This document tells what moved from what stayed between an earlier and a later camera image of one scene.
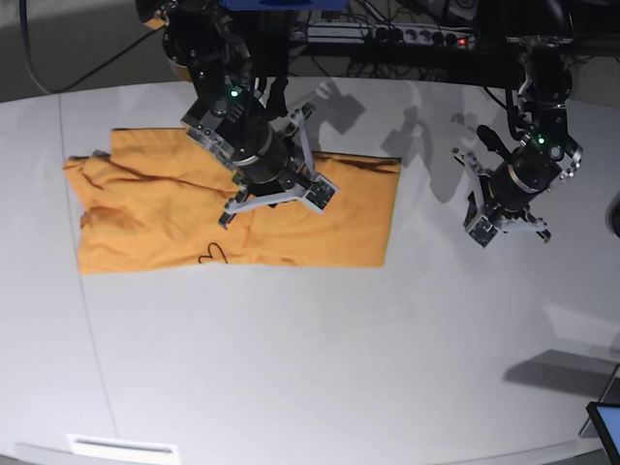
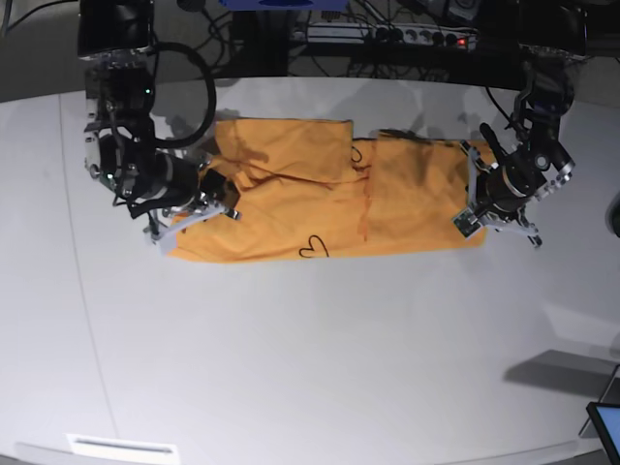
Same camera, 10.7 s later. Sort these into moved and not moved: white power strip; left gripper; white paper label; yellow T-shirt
Moved: left gripper; yellow T-shirt
Not moved: white paper label; white power strip
